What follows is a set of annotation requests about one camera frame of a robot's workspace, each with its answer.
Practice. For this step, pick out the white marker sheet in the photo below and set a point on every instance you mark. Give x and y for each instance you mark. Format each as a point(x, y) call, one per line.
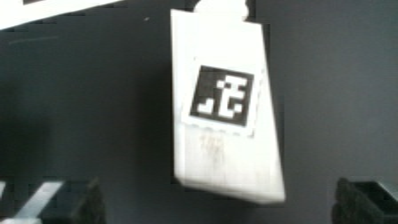
point(22, 11)

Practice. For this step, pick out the white stool leg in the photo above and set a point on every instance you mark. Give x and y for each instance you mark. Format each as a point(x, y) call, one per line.
point(226, 147)

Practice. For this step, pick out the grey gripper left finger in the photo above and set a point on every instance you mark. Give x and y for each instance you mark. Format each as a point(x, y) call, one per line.
point(64, 203)

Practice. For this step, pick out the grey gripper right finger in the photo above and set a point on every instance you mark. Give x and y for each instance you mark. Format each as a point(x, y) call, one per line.
point(367, 202)

